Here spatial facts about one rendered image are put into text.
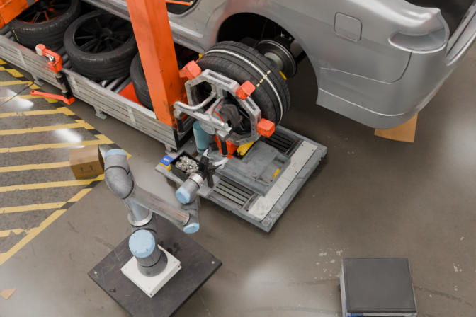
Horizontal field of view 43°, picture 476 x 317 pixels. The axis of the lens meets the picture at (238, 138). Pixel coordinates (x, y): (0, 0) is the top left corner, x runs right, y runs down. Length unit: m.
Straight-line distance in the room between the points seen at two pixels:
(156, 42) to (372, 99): 1.33
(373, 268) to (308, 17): 1.54
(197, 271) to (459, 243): 1.78
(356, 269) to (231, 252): 0.91
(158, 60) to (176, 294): 1.42
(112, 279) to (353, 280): 1.46
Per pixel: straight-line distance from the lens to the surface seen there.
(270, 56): 4.03
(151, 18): 3.55
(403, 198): 4.48
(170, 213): 3.36
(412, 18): 3.26
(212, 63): 3.67
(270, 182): 4.27
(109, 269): 3.92
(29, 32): 5.39
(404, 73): 3.47
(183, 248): 3.89
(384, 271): 3.77
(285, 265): 4.12
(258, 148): 4.39
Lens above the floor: 3.65
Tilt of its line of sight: 50 degrees down
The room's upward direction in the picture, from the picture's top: 6 degrees counter-clockwise
